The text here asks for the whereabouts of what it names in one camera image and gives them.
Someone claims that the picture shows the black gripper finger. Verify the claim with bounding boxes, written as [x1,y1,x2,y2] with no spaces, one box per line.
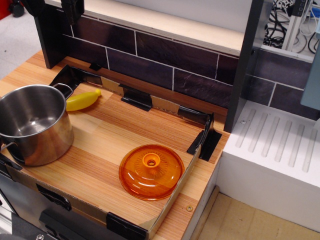
[61,0,85,26]
[21,0,45,17]

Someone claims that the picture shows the stainless steel pot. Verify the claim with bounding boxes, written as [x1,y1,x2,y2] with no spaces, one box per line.
[0,83,74,166]

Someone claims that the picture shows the orange transparent pot lid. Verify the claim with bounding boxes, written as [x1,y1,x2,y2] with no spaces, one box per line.
[118,144,185,201]

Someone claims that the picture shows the cardboard fence with black tape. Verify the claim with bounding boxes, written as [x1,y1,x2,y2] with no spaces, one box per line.
[0,63,226,240]

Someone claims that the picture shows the black caster wheel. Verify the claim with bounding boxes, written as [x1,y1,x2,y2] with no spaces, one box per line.
[8,0,25,18]

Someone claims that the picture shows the yellow plastic squeeze bottle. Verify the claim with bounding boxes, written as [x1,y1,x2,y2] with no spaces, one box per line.
[66,89,102,112]

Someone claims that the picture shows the white dish drainer block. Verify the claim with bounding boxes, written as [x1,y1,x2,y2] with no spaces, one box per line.
[217,101,320,231]

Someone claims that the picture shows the grey-blue box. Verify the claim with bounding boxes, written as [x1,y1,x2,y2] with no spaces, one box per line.
[300,45,320,110]

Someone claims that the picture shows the dark grey shelf frame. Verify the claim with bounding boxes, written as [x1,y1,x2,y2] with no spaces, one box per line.
[34,0,268,132]

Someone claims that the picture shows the black cable bundle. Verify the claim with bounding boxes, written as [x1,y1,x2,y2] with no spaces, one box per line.
[263,0,320,54]

